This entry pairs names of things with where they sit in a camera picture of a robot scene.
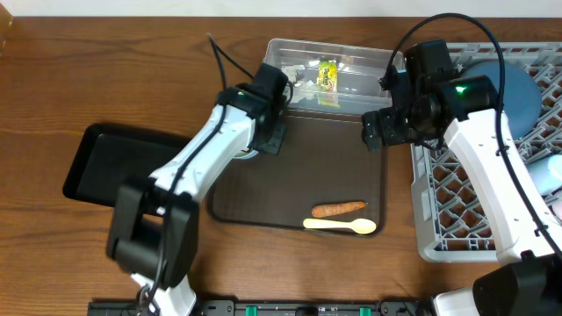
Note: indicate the pink cup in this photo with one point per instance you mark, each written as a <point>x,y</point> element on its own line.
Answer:
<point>557,208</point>

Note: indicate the dark brown serving tray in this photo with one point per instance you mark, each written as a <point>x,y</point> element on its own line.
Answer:
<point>322,160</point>

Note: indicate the dark blue plate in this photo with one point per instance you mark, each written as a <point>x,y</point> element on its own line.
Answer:
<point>522,97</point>

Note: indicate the orange carrot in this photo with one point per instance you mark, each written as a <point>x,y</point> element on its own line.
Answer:
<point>330,210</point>

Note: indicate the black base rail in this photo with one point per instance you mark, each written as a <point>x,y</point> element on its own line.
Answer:
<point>382,308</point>

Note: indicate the yellow snack wrapper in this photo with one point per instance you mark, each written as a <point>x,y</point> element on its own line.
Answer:
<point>327,84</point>

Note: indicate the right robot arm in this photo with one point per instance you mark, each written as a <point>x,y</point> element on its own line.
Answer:
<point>466,115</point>

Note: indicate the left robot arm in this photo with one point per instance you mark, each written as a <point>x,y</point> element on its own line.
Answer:
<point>154,229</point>

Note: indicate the light blue rice bowl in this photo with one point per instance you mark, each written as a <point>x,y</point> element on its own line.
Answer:
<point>244,155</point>

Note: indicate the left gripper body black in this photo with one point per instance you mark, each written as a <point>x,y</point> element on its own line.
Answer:
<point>270,140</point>

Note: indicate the clear plastic bin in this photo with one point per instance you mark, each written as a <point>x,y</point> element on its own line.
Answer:
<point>359,70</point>

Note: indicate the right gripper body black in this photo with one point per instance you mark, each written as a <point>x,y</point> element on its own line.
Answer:
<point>399,126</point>

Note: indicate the light blue cup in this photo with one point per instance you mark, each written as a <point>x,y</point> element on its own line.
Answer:
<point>546,174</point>

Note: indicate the black plastic tray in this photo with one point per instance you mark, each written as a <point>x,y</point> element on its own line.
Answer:
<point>109,153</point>

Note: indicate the white tissue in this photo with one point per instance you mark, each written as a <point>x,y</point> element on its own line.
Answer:
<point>307,90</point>
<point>295,73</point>

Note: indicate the cream plastic spoon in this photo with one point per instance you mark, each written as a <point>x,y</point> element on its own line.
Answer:
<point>359,226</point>

